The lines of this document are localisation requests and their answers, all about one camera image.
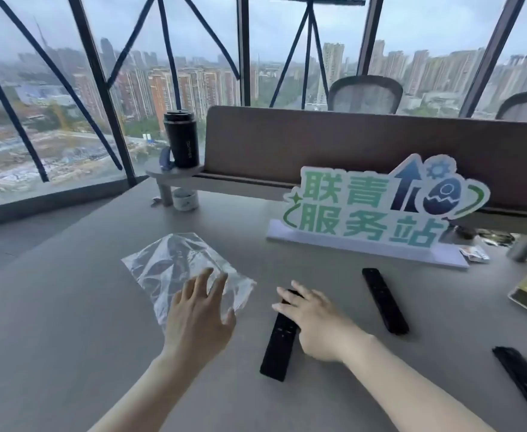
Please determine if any clear plastic bag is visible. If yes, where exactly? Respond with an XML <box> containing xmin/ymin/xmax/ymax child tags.
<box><xmin>121</xmin><ymin>232</ymin><xmax>257</xmax><ymax>330</ymax></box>

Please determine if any black insulated tumbler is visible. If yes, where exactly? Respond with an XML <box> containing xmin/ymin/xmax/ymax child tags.
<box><xmin>163</xmin><ymin>109</ymin><xmax>200</xmax><ymax>170</ymax></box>

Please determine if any person's right hand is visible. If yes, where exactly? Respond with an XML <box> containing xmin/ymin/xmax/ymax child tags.
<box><xmin>271</xmin><ymin>280</ymin><xmax>375</xmax><ymax>363</ymax></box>

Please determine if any green and white desk sign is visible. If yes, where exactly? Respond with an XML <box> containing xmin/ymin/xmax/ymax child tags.
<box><xmin>266</xmin><ymin>154</ymin><xmax>492</xmax><ymax>270</ymax></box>

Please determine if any person's left hand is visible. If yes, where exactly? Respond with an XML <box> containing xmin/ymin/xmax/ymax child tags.
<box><xmin>162</xmin><ymin>267</ymin><xmax>237</xmax><ymax>362</ymax></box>

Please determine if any dark crumpled wrapper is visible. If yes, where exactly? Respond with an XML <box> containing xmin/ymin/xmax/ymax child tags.
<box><xmin>454</xmin><ymin>225</ymin><xmax>516</xmax><ymax>248</ymax></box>

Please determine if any brown desk divider panel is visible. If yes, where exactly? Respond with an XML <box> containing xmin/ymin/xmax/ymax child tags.
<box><xmin>202</xmin><ymin>106</ymin><xmax>527</xmax><ymax>213</ymax></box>

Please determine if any dark steel window frame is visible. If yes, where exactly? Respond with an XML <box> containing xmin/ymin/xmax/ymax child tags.
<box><xmin>0</xmin><ymin>0</ymin><xmax>527</xmax><ymax>190</ymax></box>

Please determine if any small white snack packet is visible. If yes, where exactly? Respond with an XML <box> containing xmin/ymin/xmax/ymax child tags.
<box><xmin>459</xmin><ymin>244</ymin><xmax>490</xmax><ymax>265</ymax></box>

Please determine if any person's left forearm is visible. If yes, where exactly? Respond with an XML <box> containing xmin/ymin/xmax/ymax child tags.
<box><xmin>88</xmin><ymin>348</ymin><xmax>212</xmax><ymax>432</ymax></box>

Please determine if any person's right forearm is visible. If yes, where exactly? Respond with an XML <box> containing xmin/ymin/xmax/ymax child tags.
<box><xmin>342</xmin><ymin>335</ymin><xmax>496</xmax><ymax>432</ymax></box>

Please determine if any grey desk riser shelf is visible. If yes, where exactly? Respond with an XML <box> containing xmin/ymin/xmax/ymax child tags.
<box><xmin>145</xmin><ymin>159</ymin><xmax>527</xmax><ymax>263</ymax></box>

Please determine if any small white cup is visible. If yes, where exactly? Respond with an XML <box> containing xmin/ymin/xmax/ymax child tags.
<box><xmin>172</xmin><ymin>188</ymin><xmax>199</xmax><ymax>212</ymax></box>

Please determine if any black remote control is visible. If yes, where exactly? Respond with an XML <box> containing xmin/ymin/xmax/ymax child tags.
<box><xmin>260</xmin><ymin>289</ymin><xmax>305</xmax><ymax>382</ymax></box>
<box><xmin>492</xmin><ymin>346</ymin><xmax>527</xmax><ymax>431</ymax></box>
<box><xmin>362</xmin><ymin>268</ymin><xmax>410</xmax><ymax>336</ymax></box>

